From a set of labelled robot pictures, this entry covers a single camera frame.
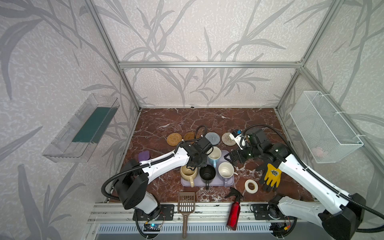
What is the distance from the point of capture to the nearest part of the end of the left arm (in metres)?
0.59

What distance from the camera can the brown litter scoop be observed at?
2.51ft

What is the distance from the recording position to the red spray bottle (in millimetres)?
694

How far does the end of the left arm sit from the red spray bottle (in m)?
0.24

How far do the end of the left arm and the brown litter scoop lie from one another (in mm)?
181
